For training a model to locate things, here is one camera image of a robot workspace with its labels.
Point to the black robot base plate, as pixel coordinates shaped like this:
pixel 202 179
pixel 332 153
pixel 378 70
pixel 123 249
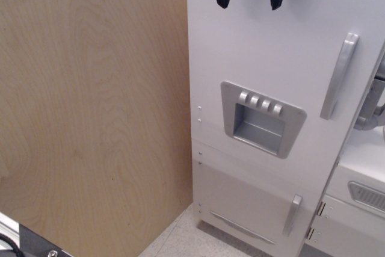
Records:
pixel 18 240

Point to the white fridge door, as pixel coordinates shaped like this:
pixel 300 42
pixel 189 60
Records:
pixel 288 54

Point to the white lower freezer door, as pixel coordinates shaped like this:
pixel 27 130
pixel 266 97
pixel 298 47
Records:
pixel 248 202

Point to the grey lower door handle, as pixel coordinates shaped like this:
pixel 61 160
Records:
pixel 294 207

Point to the brass upper cabinet hinge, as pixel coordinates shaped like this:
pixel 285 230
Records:
pixel 320 208

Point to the grey vent panel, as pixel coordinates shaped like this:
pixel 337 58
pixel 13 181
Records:
pixel 366 195

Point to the grey plastic faucet pipe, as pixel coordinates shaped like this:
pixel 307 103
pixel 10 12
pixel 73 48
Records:
pixel 371 114

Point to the brass cabinet hinge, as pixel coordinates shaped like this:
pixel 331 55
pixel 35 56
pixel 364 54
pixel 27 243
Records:
pixel 320 208
pixel 310 233

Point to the plywood board panel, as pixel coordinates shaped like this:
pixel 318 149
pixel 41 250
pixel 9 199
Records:
pixel 95 123

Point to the grey dispenser box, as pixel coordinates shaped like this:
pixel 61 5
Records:
pixel 260 121

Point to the brass lower cabinet hinge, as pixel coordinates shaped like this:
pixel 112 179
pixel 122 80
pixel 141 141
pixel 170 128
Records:
pixel 310 233

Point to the white toy oven unit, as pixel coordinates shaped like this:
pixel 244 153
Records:
pixel 346 227

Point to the white toy fridge cabinet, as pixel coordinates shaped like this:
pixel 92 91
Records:
pixel 287 150

